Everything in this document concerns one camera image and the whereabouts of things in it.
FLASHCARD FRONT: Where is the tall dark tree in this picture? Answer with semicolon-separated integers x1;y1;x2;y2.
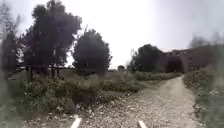
20;0;83;79

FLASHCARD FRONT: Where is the reddish building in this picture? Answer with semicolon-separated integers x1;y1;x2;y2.
162;44;224;73

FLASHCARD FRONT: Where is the robot's own part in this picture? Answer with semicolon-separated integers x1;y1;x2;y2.
70;116;82;128
138;120;148;128

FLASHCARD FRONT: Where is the dark tree clump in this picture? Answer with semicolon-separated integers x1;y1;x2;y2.
127;43;184;74

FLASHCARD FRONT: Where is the grey gravel path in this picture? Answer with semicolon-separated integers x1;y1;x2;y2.
23;75;205;128

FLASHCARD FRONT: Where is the round dark tree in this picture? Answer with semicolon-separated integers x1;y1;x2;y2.
72;28;113;75

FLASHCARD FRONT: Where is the weedy grass verge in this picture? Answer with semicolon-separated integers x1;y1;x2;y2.
0;70;183;121

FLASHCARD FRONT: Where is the overgrown grass bank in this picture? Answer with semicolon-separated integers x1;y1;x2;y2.
182;64;224;128

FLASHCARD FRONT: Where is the low long wall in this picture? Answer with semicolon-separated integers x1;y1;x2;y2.
9;65;118;81

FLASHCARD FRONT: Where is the thin dark tree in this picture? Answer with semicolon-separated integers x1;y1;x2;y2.
0;1;22;76

